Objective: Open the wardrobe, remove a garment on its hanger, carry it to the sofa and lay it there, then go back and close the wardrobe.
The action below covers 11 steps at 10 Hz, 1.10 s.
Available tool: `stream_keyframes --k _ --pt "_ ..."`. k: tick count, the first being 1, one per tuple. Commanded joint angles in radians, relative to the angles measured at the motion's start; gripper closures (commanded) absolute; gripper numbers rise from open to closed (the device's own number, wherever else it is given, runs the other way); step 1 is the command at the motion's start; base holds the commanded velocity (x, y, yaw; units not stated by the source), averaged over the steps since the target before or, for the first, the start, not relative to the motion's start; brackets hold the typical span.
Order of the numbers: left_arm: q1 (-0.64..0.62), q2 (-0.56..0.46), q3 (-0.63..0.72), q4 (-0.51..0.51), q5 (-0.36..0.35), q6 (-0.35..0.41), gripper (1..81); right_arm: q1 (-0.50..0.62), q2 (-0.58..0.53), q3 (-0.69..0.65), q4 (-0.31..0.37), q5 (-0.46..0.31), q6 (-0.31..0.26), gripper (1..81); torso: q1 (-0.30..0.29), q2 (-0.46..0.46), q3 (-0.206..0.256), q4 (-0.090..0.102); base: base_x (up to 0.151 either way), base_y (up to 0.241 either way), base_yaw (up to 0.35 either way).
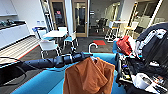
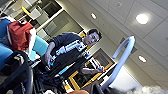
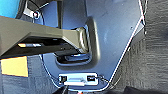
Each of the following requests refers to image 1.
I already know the orange jacket white print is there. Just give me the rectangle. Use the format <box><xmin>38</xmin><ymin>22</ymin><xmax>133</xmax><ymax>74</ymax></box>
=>
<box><xmin>62</xmin><ymin>56</ymin><xmax>116</xmax><ymax>94</ymax></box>

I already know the blue seat chair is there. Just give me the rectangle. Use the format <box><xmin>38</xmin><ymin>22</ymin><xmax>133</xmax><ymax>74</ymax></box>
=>
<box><xmin>62</xmin><ymin>32</ymin><xmax>80</xmax><ymax>52</ymax></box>

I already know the white square table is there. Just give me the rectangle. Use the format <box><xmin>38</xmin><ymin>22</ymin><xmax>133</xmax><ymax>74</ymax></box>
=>
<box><xmin>43</xmin><ymin>29</ymin><xmax>70</xmax><ymax>46</ymax></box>

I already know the black office chair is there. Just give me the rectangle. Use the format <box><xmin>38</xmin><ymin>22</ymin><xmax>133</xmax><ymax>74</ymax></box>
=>
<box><xmin>96</xmin><ymin>18</ymin><xmax>109</xmax><ymax>34</ymax></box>

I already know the large blue sofa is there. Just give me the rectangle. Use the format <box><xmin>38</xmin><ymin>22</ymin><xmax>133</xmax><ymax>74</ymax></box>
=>
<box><xmin>9</xmin><ymin>51</ymin><xmax>126</xmax><ymax>94</ymax></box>

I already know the red bag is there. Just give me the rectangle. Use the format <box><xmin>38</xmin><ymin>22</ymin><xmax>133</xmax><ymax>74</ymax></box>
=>
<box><xmin>115</xmin><ymin>35</ymin><xmax>134</xmax><ymax>57</ymax></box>

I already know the white tall shelf rack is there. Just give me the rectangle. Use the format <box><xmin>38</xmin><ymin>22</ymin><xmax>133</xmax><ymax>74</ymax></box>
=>
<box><xmin>39</xmin><ymin>0</ymin><xmax>51</xmax><ymax>31</ymax></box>

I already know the white bag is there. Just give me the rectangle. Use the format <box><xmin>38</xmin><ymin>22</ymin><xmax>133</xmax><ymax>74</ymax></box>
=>
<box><xmin>131</xmin><ymin>73</ymin><xmax>158</xmax><ymax>93</ymax></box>

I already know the person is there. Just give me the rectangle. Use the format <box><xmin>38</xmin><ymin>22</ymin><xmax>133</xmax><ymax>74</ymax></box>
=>
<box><xmin>134</xmin><ymin>22</ymin><xmax>168</xmax><ymax>63</ymax></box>

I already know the wooden frame glass door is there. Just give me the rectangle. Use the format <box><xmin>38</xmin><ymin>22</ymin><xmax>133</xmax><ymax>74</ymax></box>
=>
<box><xmin>49</xmin><ymin>0</ymin><xmax>69</xmax><ymax>33</ymax></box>
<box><xmin>71</xmin><ymin>0</ymin><xmax>90</xmax><ymax>38</ymax></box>

